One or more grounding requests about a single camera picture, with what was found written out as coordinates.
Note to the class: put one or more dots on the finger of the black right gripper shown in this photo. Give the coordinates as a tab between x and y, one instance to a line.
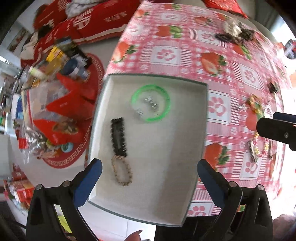
284	117
277	130

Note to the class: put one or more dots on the black claw hair clip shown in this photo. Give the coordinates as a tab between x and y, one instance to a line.
272	87

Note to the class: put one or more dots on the red embroidered pillow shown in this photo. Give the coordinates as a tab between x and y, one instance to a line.
106	19

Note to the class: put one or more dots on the silver chain earring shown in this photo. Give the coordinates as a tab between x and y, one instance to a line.
242	107

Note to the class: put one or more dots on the silver dangling earring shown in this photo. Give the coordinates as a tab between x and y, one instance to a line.
153	105

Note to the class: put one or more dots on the pink strawberry checkered tablecloth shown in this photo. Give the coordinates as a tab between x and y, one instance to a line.
179	40

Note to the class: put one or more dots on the red packaging bag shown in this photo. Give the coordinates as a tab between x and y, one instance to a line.
69	114

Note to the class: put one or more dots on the black beaded hair clip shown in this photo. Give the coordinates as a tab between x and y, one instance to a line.
118	137

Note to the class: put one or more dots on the green translucent bangle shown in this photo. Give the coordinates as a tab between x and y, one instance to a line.
159	95

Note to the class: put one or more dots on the white jewelry tray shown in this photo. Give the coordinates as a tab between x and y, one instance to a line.
163	155

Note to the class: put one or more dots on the round red patterned mat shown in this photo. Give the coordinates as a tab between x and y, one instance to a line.
67	154

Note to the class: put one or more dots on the leopard print scrunchie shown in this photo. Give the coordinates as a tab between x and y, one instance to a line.
246	34

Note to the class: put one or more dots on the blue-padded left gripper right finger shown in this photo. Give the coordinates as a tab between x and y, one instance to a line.
222	192

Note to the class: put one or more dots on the white dotted scrunchie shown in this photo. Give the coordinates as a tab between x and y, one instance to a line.
232	27

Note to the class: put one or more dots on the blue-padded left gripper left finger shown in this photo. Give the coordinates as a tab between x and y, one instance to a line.
76	192

